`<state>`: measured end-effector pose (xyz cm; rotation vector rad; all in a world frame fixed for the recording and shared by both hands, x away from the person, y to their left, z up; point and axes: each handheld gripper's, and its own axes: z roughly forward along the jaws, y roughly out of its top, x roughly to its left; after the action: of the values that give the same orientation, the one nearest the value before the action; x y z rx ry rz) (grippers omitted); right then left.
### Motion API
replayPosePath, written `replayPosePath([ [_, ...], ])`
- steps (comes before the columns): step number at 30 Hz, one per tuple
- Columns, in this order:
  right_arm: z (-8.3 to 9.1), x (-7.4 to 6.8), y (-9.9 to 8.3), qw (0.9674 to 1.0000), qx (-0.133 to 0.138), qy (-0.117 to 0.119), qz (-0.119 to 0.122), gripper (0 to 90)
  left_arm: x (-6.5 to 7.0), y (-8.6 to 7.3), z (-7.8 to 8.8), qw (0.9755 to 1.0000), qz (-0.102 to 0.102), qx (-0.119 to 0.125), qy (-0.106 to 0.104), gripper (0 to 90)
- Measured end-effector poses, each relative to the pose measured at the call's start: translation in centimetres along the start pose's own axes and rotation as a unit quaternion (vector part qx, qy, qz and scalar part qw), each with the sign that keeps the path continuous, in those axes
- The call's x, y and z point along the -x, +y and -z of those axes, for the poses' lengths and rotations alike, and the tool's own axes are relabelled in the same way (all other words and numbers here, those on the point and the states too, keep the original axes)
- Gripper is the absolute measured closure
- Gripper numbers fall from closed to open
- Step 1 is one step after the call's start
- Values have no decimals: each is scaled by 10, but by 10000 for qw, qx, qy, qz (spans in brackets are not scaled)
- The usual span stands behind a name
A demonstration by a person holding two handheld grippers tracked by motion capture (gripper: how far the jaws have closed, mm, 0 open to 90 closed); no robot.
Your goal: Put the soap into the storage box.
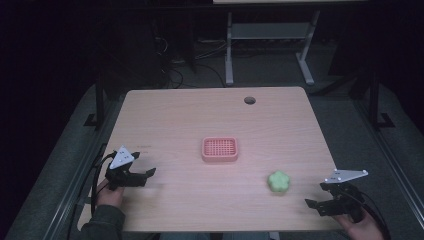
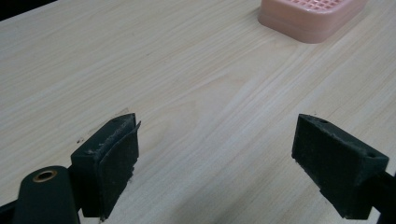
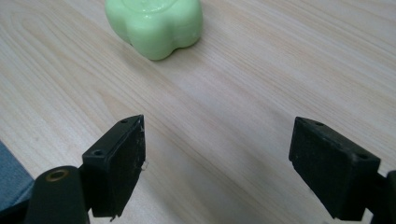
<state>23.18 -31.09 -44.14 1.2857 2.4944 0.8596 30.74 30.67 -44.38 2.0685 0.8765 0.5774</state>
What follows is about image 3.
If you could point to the green flower-shaped container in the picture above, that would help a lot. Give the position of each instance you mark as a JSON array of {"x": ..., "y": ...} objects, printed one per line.
[{"x": 155, "y": 26}]

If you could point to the blue cloth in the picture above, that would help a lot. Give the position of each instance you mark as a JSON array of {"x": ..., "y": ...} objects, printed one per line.
[{"x": 12, "y": 180}]

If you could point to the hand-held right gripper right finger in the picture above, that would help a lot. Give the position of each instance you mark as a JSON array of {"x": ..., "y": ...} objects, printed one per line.
[{"x": 330, "y": 168}]

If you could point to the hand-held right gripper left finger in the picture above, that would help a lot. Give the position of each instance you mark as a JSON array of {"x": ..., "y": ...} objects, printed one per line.
[{"x": 115, "y": 172}]

